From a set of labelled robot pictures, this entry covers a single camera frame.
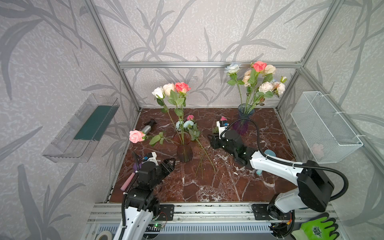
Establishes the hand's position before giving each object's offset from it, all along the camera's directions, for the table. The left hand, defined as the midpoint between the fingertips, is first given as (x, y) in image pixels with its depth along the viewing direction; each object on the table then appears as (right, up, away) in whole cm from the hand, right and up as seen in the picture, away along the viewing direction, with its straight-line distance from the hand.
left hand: (176, 157), depth 78 cm
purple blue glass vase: (+41, +26, +16) cm, 51 cm away
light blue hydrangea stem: (+8, +12, +21) cm, 26 cm away
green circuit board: (-7, -31, -8) cm, 32 cm away
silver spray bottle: (-25, +14, +27) cm, 39 cm away
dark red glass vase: (+3, +9, +4) cm, 10 cm away
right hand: (+18, +14, +4) cm, 24 cm away
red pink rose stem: (+2, +31, -2) cm, 32 cm away
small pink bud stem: (+6, +22, +33) cm, 40 cm away
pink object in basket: (+70, +5, -6) cm, 71 cm away
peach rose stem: (+40, +43, +8) cm, 59 cm away
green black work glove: (+69, -30, -10) cm, 76 cm away
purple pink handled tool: (-12, +1, -20) cm, 24 cm away
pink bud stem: (+30, +21, +34) cm, 50 cm away
